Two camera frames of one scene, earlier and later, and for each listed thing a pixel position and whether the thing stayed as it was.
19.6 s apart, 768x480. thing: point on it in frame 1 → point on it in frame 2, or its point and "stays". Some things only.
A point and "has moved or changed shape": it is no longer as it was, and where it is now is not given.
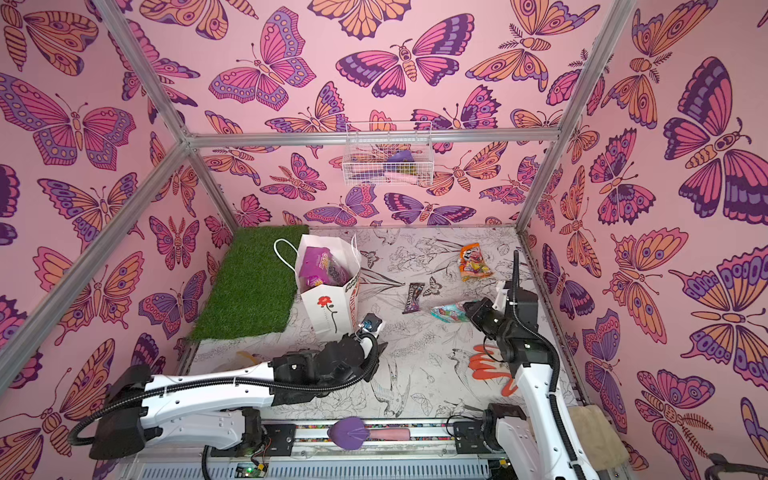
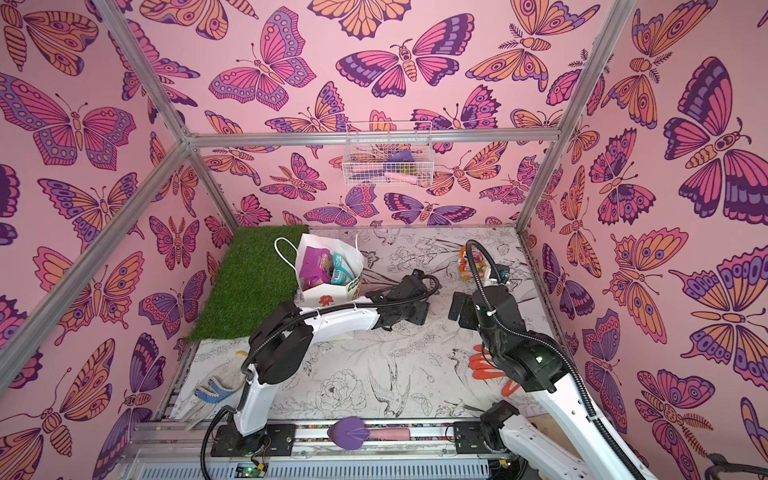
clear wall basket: [394, 153] stays
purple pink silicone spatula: [349, 433] stays
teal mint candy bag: [450, 313] has moved or changed shape
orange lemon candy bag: [472, 263] stays
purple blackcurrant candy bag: [320, 267] stays
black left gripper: [372, 363] → [422, 312]
